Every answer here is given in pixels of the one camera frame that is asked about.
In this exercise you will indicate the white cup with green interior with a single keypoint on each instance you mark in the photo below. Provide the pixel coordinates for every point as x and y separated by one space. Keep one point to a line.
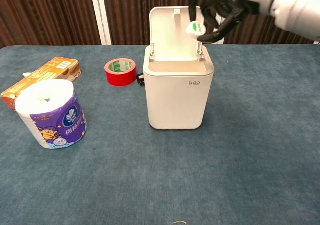
195 29

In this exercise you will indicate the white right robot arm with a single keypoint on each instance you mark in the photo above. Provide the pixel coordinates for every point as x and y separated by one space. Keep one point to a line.
282 5

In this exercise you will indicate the tan rubber band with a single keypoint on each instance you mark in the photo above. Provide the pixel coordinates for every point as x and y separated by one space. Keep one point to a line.
178 222

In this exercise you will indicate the red tape roll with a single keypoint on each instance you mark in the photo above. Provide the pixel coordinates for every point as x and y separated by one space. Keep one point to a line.
120 73

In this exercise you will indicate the purple wrapped toilet paper roll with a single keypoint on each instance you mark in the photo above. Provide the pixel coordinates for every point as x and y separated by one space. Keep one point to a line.
53 115

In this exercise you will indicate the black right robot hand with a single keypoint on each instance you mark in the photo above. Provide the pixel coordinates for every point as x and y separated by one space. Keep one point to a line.
222 7

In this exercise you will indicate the orange cardboard box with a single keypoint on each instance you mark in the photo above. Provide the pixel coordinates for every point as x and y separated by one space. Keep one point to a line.
42 76

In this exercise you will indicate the white lidded trash bin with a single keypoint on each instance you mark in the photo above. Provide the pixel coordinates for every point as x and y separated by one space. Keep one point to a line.
175 97

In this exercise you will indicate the small black clip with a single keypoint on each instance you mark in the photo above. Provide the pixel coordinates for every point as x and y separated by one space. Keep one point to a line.
140 79

